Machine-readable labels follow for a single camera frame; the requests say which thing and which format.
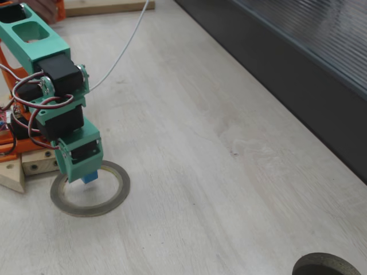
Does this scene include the blue cube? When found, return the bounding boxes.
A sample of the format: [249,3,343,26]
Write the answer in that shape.
[81,169,99,184]

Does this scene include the orange leader arm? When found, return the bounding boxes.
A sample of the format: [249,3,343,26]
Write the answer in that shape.
[56,0,66,22]

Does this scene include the light wooden arm base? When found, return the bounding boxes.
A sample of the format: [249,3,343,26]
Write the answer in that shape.
[0,148,69,194]

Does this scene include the person's hand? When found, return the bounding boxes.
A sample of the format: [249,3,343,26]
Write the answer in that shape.
[27,0,58,25]

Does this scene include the red controller board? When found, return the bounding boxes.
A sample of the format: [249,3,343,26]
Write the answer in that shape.
[0,107,14,134]

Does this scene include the long wooden plank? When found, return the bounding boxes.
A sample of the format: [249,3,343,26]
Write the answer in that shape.
[64,0,155,17]

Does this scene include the frosted glass desk partition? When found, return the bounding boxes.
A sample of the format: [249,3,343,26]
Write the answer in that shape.
[174,0,367,186]

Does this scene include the grey ring of tape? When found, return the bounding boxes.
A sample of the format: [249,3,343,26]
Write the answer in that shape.
[50,159,131,218]

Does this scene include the black power cable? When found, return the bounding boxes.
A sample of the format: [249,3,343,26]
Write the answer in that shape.
[0,134,17,157]

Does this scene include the orange controller board mount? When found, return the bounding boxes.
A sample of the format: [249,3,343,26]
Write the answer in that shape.
[0,134,18,163]

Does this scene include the white USB cable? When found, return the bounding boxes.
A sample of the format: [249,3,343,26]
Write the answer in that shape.
[90,0,150,92]

